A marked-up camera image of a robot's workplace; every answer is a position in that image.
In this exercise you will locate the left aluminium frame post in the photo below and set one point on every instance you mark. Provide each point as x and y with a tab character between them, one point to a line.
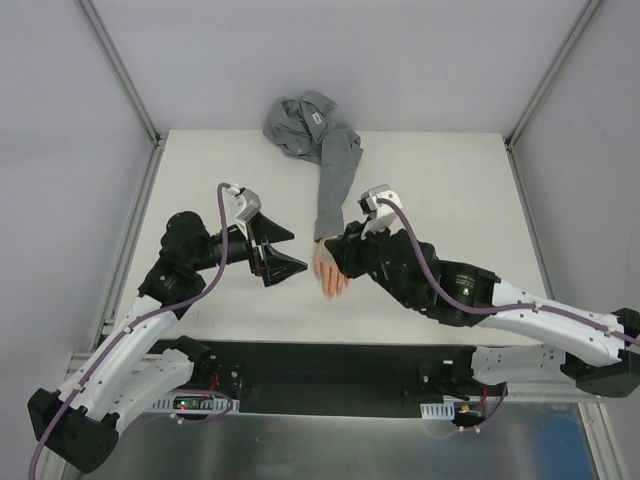
105	43

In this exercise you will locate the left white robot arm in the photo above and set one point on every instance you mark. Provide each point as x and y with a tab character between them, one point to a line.
83	419

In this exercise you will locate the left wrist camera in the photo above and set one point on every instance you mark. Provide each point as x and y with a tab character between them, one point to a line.
243	204

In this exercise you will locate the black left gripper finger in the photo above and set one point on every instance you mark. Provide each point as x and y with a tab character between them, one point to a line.
278	267
266	231

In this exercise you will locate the right white cable duct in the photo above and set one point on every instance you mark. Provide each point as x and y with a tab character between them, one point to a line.
449	410

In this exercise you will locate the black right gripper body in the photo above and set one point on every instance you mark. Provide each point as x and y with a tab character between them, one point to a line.
353	251

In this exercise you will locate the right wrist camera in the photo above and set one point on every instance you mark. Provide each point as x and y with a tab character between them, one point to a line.
376	204

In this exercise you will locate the white cable duct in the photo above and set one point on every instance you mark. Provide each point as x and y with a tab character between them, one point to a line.
449	410
191	404

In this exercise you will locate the right aluminium frame post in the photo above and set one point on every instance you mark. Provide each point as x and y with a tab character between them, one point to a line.
568	45

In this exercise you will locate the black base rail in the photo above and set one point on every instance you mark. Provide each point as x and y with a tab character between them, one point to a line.
352	380

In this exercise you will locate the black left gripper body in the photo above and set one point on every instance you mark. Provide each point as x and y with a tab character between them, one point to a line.
256	248

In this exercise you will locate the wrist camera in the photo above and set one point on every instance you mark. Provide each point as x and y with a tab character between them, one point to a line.
243	204
376	204

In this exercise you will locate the grey shirt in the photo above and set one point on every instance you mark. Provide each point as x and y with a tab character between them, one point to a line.
304	129

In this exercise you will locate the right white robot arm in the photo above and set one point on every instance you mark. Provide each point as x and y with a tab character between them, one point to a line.
568	344

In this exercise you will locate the mannequin hand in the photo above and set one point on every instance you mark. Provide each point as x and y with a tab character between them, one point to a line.
333	283

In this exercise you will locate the left white cable duct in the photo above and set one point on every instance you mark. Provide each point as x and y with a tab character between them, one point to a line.
191	404

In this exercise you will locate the aluminium frame post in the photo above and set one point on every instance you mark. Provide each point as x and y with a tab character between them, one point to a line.
568	45
105	43

